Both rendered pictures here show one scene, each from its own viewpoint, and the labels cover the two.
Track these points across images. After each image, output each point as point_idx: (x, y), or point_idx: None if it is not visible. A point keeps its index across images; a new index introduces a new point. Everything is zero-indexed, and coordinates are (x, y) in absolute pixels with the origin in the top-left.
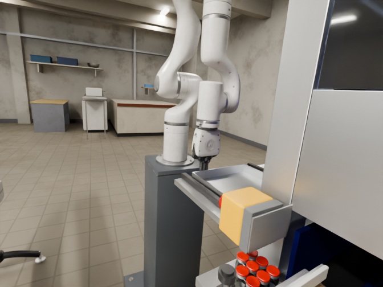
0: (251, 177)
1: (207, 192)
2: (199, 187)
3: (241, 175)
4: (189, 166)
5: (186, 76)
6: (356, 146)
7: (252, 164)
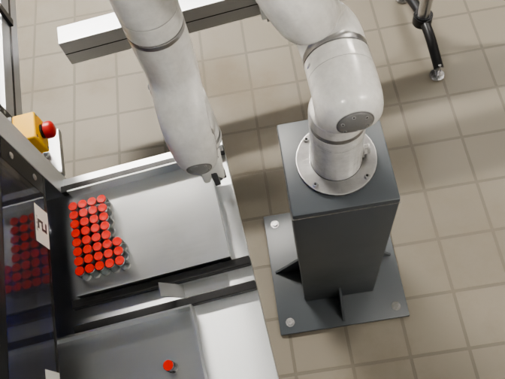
0: (199, 259)
1: (153, 162)
2: (170, 158)
3: (214, 247)
4: (296, 180)
5: (316, 67)
6: None
7: (241, 283)
